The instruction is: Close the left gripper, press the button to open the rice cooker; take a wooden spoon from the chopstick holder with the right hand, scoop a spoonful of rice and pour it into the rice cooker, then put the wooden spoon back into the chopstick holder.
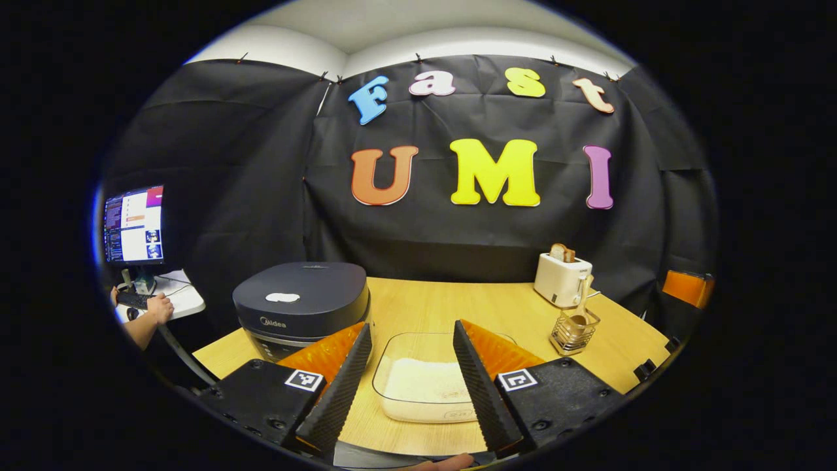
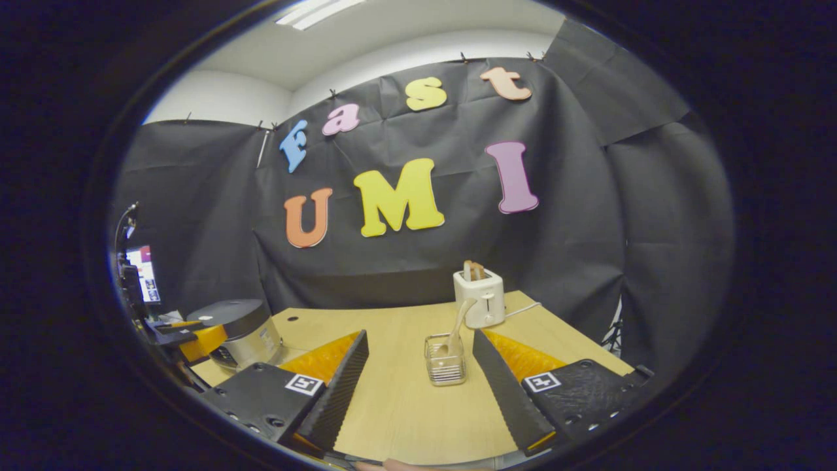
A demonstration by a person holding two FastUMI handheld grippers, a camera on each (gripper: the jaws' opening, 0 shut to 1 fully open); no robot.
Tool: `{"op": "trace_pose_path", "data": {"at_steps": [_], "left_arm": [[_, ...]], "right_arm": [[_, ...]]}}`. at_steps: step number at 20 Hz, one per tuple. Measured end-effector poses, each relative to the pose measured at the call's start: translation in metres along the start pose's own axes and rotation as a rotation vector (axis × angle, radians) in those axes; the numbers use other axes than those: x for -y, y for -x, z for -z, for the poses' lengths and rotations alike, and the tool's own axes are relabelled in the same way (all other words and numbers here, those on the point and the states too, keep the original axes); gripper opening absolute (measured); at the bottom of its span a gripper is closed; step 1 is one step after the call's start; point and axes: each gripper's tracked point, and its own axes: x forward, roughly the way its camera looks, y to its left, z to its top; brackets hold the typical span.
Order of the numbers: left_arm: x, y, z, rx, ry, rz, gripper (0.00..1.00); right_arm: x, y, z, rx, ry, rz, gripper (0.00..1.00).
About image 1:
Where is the white toaster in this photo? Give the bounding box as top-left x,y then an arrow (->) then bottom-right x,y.
534,252 -> 594,309

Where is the white side desk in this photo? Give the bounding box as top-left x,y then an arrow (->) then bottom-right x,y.
114,270 -> 218,387

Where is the black silver rice cooker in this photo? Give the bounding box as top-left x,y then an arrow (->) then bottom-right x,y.
232,262 -> 372,364

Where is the clear glass dish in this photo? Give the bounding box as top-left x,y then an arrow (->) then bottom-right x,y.
371,332 -> 517,425

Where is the computer monitor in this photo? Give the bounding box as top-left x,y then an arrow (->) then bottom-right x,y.
103,185 -> 166,266

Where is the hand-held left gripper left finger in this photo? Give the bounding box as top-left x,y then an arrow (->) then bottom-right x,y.
196,322 -> 373,459

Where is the metal wire chopstick holder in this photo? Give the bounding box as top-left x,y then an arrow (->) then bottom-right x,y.
549,307 -> 602,357

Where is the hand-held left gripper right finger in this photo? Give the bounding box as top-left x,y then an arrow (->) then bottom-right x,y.
453,319 -> 628,459

